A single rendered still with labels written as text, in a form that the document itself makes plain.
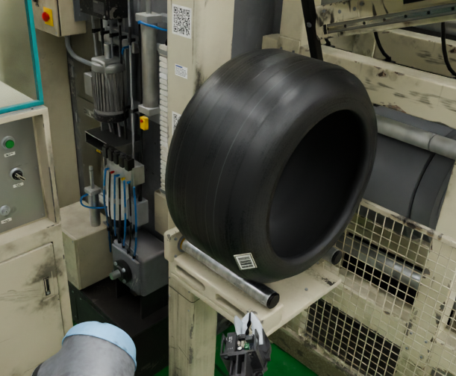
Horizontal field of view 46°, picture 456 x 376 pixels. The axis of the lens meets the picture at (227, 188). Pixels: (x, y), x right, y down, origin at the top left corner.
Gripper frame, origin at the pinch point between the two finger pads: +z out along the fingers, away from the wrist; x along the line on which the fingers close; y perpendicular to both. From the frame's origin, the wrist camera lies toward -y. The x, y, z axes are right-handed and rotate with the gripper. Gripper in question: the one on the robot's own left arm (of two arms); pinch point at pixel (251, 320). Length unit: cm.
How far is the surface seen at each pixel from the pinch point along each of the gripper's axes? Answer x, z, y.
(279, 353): 21, 74, -109
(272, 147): -12.6, 18.7, 30.1
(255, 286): 2.5, 19.6, -9.8
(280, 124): -15.0, 22.0, 33.2
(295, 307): -4.4, 24.4, -25.4
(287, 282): -2.2, 35.2, -26.1
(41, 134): 54, 48, 33
